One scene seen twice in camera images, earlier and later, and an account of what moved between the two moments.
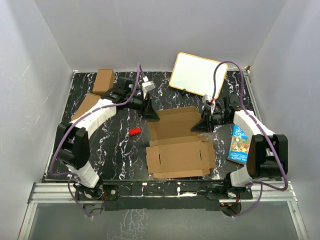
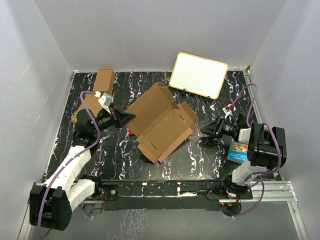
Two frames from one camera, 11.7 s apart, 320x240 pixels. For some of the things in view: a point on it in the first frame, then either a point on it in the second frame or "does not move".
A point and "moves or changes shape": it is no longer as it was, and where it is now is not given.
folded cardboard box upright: x=104 y=80 does not move
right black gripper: x=204 y=123 → x=210 y=129
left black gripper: x=146 y=111 → x=122 y=118
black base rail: x=160 y=195 does not move
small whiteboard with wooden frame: x=196 y=75 does not move
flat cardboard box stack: x=90 y=100 does not move
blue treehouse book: x=239 y=146 does not move
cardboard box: x=176 y=151 moves or changes shape
